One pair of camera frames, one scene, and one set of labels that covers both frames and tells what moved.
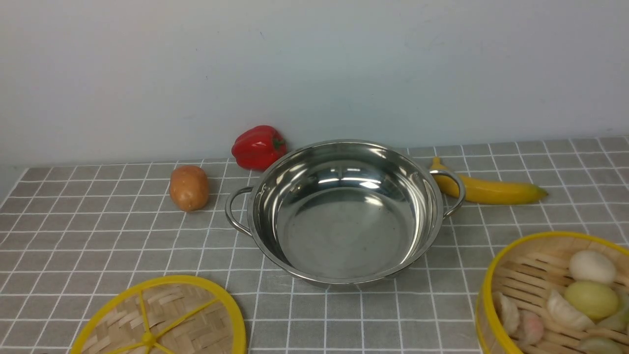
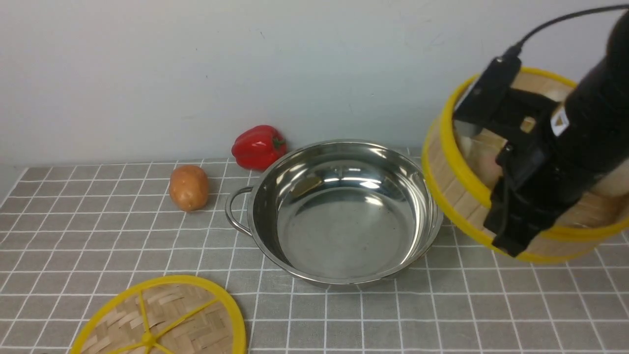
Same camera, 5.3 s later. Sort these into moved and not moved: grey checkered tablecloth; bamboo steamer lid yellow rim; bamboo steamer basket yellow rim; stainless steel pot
Moved: bamboo steamer basket yellow rim
Not moved: bamboo steamer lid yellow rim; grey checkered tablecloth; stainless steel pot
